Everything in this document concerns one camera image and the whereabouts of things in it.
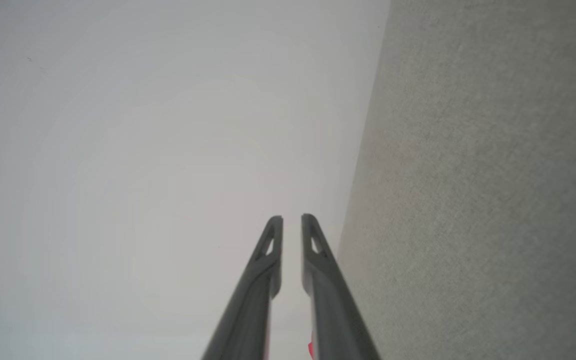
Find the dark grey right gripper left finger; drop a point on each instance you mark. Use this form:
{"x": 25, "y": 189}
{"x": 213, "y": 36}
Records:
{"x": 248, "y": 310}

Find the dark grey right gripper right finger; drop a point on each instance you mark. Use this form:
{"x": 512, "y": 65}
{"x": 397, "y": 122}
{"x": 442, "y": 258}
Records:
{"x": 335, "y": 310}

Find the red Bulls basketball jersey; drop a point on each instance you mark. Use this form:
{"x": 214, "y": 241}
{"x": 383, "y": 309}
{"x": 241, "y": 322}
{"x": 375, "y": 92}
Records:
{"x": 311, "y": 350}

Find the grey fabric sofa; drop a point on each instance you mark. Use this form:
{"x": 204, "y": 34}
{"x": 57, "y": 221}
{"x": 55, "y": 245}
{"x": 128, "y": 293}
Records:
{"x": 468, "y": 200}

